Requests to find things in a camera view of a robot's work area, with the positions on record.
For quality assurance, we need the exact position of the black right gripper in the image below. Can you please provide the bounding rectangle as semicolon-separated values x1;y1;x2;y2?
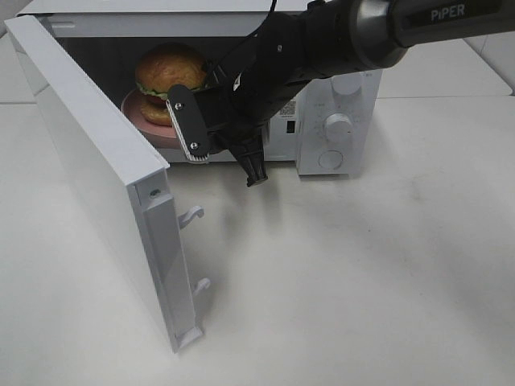
196;51;306;187

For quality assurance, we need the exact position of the round white door button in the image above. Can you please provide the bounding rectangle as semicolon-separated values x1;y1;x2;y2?
318;150;344;170

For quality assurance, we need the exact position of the white timer knob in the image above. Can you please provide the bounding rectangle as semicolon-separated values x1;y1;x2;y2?
323;113;353;143

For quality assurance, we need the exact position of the pink round plate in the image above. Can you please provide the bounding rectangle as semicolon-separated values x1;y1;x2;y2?
121;89;177;140

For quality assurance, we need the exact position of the white microwave door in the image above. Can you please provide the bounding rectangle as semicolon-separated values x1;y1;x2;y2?
6;15;209;351

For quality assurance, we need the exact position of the burger with lettuce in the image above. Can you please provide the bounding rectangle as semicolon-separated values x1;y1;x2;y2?
134;43;208;125

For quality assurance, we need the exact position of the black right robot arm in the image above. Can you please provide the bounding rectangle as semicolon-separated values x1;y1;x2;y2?
186;1;514;185

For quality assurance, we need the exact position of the white warning label sticker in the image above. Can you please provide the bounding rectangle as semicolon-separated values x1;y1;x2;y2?
277;100;297;119

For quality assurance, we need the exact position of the upper white power knob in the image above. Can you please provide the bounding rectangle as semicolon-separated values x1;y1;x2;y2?
331;73;362;96

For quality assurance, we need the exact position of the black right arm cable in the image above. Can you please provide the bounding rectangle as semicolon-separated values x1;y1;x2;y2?
200;0;282;81

